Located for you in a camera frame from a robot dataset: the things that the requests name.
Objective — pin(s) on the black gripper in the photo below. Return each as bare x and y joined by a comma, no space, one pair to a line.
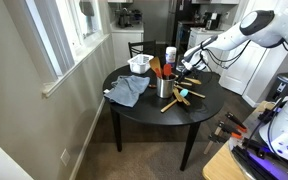
189,66

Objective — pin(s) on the slotted wooden spoon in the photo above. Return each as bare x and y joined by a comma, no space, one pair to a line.
185,83

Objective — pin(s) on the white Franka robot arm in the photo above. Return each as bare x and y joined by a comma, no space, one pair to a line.
230,36

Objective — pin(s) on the stainless steel bucket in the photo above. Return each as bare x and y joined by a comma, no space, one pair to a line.
165,88

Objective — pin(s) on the clear glass mug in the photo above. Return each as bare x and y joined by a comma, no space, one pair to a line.
179,65

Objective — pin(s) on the wooden spork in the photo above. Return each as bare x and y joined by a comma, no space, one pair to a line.
194,81

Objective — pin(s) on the red silicone spatula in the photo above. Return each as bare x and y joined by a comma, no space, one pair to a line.
167,70

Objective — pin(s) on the teal silicone spatula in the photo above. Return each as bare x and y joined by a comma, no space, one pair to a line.
184,93

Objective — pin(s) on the flat wooden utensil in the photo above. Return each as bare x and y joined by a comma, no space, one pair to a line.
178,96

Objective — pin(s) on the orange red silicone utensil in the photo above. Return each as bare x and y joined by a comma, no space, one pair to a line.
158,73

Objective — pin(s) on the wide wooden spatula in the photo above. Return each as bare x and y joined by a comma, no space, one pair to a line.
155,63

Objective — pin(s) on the small brown object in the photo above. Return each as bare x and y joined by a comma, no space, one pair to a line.
152,86

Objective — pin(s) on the thin wooden utensil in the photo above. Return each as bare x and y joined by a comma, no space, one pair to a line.
168,106

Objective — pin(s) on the white drawer cabinet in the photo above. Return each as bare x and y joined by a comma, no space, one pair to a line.
194,38

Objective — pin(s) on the white plastic basket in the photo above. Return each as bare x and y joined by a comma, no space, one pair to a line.
140,65

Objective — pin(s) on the round black table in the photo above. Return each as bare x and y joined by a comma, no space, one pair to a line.
144,110

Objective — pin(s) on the black dining chair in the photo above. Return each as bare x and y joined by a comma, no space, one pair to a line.
142,44

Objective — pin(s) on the blue grey towel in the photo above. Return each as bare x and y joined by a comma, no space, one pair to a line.
127,88

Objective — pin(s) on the black countertop appliance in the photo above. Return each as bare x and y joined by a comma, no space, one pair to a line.
212,21

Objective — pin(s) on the white kitchen cabinet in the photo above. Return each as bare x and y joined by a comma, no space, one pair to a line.
124,46

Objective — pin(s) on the black refrigerator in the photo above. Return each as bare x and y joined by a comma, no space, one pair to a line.
184,10

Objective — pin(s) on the black orange clamp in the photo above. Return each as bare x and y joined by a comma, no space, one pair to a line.
229,129
234,120

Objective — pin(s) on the clamp with silver bar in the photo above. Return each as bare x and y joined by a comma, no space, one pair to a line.
210,143

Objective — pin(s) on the small black kitchen appliance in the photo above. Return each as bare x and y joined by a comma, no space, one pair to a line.
137,16

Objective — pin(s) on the black coffee machine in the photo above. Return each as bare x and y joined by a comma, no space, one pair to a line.
123,18

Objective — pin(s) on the wooden workbench top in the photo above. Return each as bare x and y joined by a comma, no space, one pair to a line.
220,166

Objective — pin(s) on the black trash bin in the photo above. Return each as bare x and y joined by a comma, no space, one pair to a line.
282,87

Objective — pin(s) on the white framed window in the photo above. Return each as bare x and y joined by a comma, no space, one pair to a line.
67,30

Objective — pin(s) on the white furniture panel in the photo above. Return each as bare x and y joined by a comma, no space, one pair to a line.
0,163

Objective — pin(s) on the white wall cabinet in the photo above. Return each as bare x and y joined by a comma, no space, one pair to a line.
217,1
120,1

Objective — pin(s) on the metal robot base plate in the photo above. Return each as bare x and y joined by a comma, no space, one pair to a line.
250,161

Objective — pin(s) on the white wall outlet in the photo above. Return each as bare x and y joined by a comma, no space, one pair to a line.
65,157

